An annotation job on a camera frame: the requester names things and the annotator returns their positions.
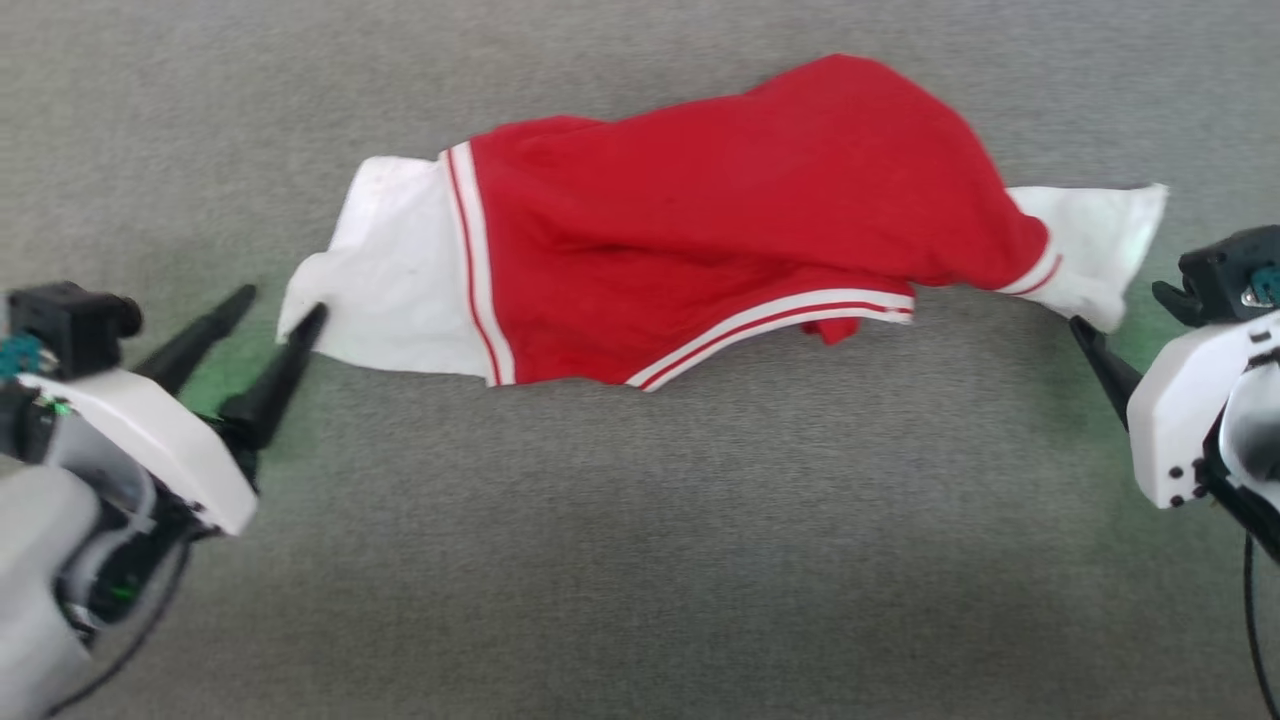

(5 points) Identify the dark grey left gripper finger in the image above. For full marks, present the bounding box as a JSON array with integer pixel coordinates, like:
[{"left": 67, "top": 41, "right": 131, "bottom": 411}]
[
  {"left": 135, "top": 285, "right": 258, "bottom": 396},
  {"left": 220, "top": 303, "right": 329, "bottom": 451}
]

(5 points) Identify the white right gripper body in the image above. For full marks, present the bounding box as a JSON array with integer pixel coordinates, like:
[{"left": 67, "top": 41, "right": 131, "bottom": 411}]
[{"left": 1128, "top": 310, "right": 1280, "bottom": 511}]

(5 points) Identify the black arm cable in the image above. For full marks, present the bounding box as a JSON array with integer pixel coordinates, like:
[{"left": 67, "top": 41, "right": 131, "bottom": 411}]
[
  {"left": 45, "top": 540, "right": 193, "bottom": 719},
  {"left": 1243, "top": 533, "right": 1280, "bottom": 720}
]

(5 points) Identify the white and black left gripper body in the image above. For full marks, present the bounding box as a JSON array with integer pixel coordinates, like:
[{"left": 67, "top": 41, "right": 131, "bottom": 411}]
[{"left": 18, "top": 366, "right": 263, "bottom": 538}]

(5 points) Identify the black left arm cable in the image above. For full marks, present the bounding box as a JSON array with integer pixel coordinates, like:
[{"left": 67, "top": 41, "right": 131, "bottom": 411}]
[{"left": 45, "top": 540, "right": 193, "bottom": 719}]

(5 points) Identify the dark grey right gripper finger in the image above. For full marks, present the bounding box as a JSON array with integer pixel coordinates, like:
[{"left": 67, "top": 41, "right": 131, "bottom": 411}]
[{"left": 1068, "top": 315, "right": 1143, "bottom": 433}]

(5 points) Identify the red and white shirt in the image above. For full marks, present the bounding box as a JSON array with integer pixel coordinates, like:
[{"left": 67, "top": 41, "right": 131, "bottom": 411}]
[{"left": 277, "top": 53, "right": 1169, "bottom": 393}]

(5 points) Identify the grey fabric sofa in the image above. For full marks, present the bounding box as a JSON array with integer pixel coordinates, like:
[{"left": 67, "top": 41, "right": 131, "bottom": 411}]
[{"left": 0, "top": 0, "right": 1280, "bottom": 720}]

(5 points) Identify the teal left camera cable plug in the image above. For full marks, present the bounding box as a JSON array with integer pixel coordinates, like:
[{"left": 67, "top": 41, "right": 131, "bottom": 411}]
[{"left": 0, "top": 335, "right": 46, "bottom": 379}]

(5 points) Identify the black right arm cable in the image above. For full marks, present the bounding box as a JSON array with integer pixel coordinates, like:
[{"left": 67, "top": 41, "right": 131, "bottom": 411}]
[{"left": 1243, "top": 533, "right": 1280, "bottom": 720}]

